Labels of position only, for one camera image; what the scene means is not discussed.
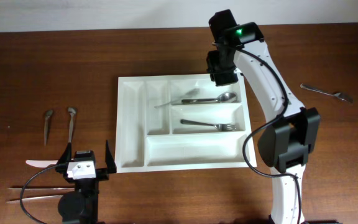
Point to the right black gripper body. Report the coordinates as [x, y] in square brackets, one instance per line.
[220, 69]

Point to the steel fork in tray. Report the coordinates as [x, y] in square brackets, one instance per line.
[219, 127]

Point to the steel fork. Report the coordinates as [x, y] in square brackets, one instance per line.
[219, 127]
[338, 95]

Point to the small steel teaspoon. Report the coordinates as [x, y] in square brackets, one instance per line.
[48, 114]
[72, 112]

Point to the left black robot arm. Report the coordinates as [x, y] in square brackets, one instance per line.
[81, 204]

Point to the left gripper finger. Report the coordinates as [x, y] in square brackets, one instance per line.
[66, 156]
[109, 160]

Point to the small steel teaspoon right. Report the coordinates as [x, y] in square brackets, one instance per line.
[72, 112]

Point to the small steel teaspoon left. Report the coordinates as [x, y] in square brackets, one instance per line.
[48, 114]

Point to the white plastic knife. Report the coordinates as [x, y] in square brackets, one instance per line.
[40, 164]

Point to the steel spoon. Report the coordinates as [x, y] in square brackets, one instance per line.
[227, 97]
[186, 95]

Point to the white plastic cutlery tray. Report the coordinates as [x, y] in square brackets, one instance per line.
[153, 139]

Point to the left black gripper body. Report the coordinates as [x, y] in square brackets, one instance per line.
[91, 183]

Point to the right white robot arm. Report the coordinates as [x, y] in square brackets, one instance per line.
[288, 137]

